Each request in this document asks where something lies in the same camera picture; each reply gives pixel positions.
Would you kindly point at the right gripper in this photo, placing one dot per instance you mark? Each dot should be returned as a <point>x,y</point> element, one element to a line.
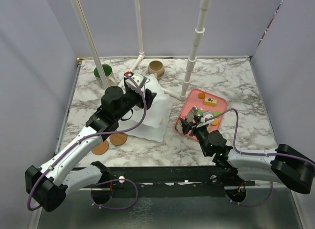
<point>187,126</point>

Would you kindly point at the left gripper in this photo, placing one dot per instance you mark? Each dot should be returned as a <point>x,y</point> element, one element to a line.
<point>149,97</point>

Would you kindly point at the white tiered serving stand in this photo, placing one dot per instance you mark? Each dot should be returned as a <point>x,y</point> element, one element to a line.
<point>150,129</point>

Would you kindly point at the pink serving tray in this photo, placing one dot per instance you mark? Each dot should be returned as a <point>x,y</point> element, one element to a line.
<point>193,100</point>

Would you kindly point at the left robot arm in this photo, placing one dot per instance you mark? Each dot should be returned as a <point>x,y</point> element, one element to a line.
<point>49,184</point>

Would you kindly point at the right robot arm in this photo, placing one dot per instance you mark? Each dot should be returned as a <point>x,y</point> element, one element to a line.
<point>283,164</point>

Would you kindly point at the green round pastry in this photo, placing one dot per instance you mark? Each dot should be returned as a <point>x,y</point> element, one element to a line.
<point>216,113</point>

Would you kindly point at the yellow sponge cake slice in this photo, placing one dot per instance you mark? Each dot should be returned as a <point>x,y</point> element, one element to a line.
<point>210,102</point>

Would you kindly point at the orange cookie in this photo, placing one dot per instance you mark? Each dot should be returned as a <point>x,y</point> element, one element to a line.
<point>201,95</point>

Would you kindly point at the beige ceramic cup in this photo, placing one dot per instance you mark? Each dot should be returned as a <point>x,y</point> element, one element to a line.
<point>156,68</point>

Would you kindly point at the wooden coaster near stand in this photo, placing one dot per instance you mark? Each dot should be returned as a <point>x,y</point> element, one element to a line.
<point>118,139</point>

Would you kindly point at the wooden coaster near edge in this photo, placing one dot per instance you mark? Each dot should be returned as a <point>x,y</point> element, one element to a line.
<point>100,149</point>

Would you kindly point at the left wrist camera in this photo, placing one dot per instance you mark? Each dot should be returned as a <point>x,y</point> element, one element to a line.
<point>134,80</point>

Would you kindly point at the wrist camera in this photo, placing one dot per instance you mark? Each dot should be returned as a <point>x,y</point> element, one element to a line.
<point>134,80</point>
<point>206,118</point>

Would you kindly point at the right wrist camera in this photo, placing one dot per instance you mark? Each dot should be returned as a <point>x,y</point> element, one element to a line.
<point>206,118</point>

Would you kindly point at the white pvc frame middle pole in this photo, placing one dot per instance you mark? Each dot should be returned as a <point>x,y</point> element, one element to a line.
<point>139,35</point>

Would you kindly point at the white pvc frame pole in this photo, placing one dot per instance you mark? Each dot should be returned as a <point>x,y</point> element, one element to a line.
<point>139,35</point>
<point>89,39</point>
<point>197,37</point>

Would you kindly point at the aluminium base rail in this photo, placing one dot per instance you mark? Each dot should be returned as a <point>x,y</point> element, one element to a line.
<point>212,174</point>

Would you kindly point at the white pvc frame left pole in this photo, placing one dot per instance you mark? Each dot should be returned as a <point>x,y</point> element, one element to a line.
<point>89,39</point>

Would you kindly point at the white pvc frame right pole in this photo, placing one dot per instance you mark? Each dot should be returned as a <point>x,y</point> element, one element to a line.
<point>197,37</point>

